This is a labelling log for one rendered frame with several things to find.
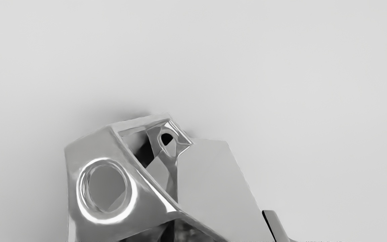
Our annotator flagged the faceted mug with angular handle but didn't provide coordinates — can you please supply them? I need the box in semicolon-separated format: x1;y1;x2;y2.
64;113;276;242

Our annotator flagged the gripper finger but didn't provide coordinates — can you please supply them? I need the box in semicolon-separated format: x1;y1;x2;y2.
262;210;298;242

